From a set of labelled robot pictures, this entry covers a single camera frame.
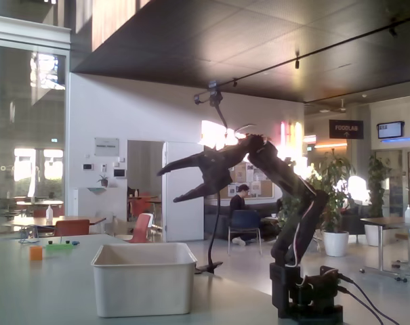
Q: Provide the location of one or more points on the ceiling fan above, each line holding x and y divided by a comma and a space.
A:
340, 107

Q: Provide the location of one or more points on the black robot arm with base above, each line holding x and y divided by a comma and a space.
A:
286, 287

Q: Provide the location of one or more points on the clear pump bottle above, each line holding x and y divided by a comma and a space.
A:
408, 215
49, 215

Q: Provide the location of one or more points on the tall climbing plant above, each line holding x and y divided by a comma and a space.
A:
289, 208

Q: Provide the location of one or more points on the red chair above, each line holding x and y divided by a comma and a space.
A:
72, 227
142, 227

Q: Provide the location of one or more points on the white wall notice board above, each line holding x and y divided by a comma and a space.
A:
107, 146

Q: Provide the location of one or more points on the wooden table with metal legs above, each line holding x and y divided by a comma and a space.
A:
387, 220

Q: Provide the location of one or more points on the wooden cafe table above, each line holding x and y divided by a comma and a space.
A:
89, 220

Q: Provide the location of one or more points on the dark wall display panel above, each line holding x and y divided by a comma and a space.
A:
120, 172

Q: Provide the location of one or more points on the camera on gooseneck mount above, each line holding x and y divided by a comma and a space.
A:
215, 96

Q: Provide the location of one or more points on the blue-grey bowl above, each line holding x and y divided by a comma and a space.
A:
96, 190

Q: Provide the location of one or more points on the white plant pot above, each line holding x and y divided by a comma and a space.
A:
372, 235
335, 243

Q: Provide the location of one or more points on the small potted plant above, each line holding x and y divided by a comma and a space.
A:
103, 181

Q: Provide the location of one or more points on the slim tall plant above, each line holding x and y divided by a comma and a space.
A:
377, 189

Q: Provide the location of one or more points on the black gooseneck camera mount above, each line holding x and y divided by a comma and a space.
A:
217, 216

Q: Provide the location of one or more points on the black ceiling track rail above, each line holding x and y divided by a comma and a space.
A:
326, 49

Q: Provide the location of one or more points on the white wall intercom panel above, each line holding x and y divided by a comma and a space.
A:
87, 167

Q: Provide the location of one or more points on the yellow neon tube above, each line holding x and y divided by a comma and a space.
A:
297, 135

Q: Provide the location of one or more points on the white cabinet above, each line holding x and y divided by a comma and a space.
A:
99, 203

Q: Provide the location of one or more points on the wall monitor screen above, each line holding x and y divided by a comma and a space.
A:
390, 129

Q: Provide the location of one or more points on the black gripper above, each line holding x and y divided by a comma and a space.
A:
209, 166

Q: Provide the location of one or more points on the seated person in dark clothes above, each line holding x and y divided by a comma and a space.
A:
236, 204

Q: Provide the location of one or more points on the white plastic bin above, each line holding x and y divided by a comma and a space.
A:
143, 287

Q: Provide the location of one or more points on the dark blue chair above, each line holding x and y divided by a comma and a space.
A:
245, 220

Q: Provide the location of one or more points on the dark sofa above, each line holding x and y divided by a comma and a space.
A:
209, 216

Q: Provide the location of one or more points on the large leafy plant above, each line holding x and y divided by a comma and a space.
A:
337, 183

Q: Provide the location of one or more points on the pink neon tube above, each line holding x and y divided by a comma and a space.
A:
283, 135

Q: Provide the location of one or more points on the green flat block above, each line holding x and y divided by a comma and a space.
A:
59, 248

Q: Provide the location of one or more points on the white open door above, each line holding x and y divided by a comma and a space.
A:
184, 223

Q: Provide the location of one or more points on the black foodlab sign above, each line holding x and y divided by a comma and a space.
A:
346, 129

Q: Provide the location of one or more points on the cork bulletin board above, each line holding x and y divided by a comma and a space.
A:
259, 189

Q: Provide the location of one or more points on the orange cube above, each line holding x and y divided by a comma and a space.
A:
36, 254

